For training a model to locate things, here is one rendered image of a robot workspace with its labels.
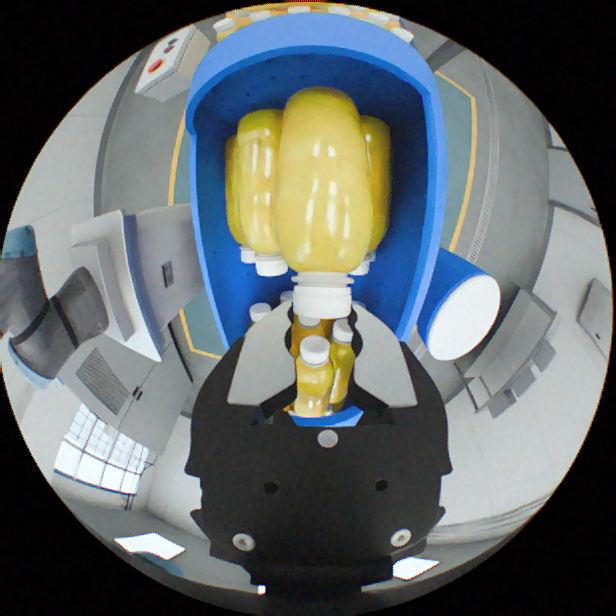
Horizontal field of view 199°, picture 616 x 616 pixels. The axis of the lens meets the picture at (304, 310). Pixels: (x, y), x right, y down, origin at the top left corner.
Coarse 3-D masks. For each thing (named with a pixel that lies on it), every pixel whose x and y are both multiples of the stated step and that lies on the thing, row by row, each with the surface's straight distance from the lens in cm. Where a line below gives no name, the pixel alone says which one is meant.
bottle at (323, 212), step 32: (320, 96) 17; (288, 128) 15; (320, 128) 13; (352, 128) 14; (288, 160) 12; (320, 160) 11; (352, 160) 12; (288, 192) 11; (320, 192) 10; (352, 192) 10; (288, 224) 10; (320, 224) 9; (352, 224) 10; (288, 256) 11; (320, 256) 10; (352, 256) 10
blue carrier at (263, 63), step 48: (240, 48) 16; (288, 48) 14; (336, 48) 14; (384, 48) 16; (192, 96) 18; (240, 96) 27; (288, 96) 27; (384, 96) 27; (432, 96) 17; (192, 144) 24; (432, 144) 15; (192, 192) 23; (432, 192) 14; (384, 240) 32; (432, 240) 14; (240, 288) 33; (288, 288) 39; (384, 288) 32
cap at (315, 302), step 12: (300, 288) 11; (312, 288) 10; (324, 288) 10; (336, 288) 10; (348, 288) 11; (300, 300) 11; (312, 300) 10; (324, 300) 10; (336, 300) 10; (348, 300) 11; (300, 312) 11; (312, 312) 10; (324, 312) 10; (336, 312) 10; (348, 312) 11
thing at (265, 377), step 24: (288, 312) 11; (264, 336) 9; (288, 336) 10; (240, 360) 8; (264, 360) 8; (288, 360) 8; (240, 384) 7; (264, 384) 7; (288, 384) 7; (264, 408) 7
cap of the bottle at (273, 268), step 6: (258, 264) 22; (264, 264) 21; (270, 264) 21; (276, 264) 21; (282, 264) 21; (258, 270) 22; (264, 270) 21; (270, 270) 21; (276, 270) 21; (282, 270) 21
